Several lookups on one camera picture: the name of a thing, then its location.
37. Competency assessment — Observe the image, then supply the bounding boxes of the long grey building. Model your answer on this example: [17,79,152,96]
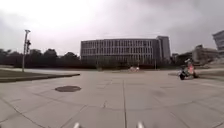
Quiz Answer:
[79,35,172,68]

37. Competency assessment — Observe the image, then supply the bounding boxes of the grey paved plaza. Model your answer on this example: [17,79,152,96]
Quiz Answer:
[0,68,224,128]

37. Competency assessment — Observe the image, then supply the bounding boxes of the round manhole cover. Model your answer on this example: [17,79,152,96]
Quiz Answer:
[54,85,82,93]

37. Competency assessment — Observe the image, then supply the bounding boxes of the row of trees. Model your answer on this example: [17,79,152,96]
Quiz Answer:
[0,48,101,70]

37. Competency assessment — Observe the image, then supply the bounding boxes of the person on scooter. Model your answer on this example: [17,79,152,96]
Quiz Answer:
[178,58,198,81]

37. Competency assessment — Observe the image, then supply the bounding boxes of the lamp pole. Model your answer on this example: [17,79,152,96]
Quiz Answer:
[21,29,32,73]

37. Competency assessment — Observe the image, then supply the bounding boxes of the grass lawn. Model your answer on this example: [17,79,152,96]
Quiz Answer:
[0,68,81,84]

